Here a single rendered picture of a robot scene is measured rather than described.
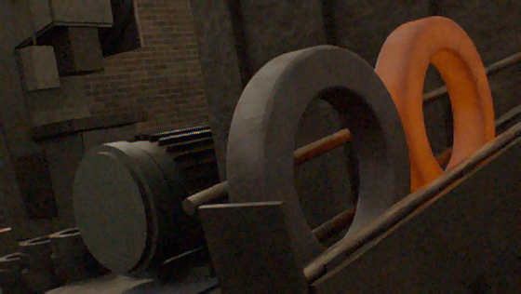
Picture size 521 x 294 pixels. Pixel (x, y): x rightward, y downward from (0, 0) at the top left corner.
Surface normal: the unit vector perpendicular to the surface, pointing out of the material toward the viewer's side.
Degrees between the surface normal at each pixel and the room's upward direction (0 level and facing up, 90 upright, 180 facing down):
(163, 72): 90
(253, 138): 68
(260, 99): 48
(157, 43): 90
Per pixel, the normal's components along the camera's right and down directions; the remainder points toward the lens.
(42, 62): 0.86, -0.10
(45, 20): -0.48, 0.16
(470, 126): -0.64, -0.11
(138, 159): 0.42, -0.75
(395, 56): -0.59, -0.48
